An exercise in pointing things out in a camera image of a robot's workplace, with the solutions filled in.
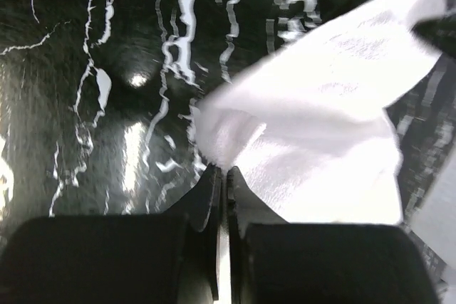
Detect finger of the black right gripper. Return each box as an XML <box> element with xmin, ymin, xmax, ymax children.
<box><xmin>413</xmin><ymin>11</ymin><xmax>456</xmax><ymax>57</ymax></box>

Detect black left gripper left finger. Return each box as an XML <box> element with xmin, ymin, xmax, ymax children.
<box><xmin>1</xmin><ymin>166</ymin><xmax>222</xmax><ymax>303</ymax></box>

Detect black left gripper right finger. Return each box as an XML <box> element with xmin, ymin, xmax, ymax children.
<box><xmin>227</xmin><ymin>168</ymin><xmax>438</xmax><ymax>304</ymax></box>

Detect white towel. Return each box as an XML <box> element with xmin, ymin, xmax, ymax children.
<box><xmin>193</xmin><ymin>0</ymin><xmax>447</xmax><ymax>225</ymax></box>

